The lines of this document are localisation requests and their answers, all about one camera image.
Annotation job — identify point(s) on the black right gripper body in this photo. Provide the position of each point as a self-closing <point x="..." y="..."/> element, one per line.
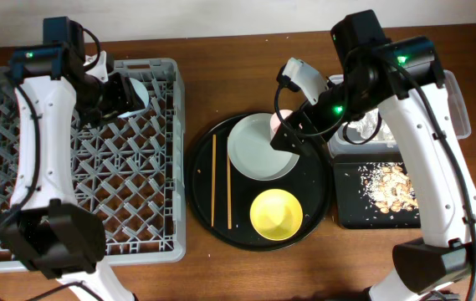
<point x="287" y="136"/>

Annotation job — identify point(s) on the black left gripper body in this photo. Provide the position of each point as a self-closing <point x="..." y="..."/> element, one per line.
<point x="125" y="94"/>

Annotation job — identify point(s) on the blue cup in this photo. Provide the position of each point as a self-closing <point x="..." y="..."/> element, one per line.
<point x="142" y="92"/>

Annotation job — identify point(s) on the pink cup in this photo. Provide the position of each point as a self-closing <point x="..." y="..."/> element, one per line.
<point x="275" y="122"/>

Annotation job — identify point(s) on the yellow bowl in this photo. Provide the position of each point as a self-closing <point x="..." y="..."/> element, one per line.
<point x="276" y="214"/>

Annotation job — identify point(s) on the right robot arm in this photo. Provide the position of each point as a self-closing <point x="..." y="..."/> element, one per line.
<point x="404" y="82"/>

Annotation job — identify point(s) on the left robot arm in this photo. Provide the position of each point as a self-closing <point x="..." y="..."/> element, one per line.
<point x="45" y="228"/>

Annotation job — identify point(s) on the grey dishwasher rack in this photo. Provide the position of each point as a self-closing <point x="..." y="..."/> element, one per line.
<point x="128" y="173"/>

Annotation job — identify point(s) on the black rectangular waste tray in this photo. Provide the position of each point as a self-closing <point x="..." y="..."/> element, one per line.
<point x="355" y="212"/>

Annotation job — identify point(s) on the crumpled white paper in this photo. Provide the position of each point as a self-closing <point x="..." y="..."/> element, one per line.
<point x="363" y="129"/>

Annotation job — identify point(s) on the clear plastic bin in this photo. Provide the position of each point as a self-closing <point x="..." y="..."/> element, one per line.
<point x="337" y="145"/>

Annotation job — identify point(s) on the white plate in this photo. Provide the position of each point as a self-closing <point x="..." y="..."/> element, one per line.
<point x="250" y="151"/>

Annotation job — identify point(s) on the wooden chopstick left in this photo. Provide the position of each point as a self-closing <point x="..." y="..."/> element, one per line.
<point x="213" y="178"/>

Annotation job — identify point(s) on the wooden chopstick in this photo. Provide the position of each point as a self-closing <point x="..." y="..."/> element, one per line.
<point x="229" y="188"/>
<point x="213" y="178"/>

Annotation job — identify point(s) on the food scraps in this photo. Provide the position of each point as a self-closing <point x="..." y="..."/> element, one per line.
<point x="387" y="187"/>

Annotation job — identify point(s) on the round black tray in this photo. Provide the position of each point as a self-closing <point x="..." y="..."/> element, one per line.
<point x="311" y="181"/>

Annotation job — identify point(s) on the wooden chopstick right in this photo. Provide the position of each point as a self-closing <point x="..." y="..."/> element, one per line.
<point x="229" y="188"/>

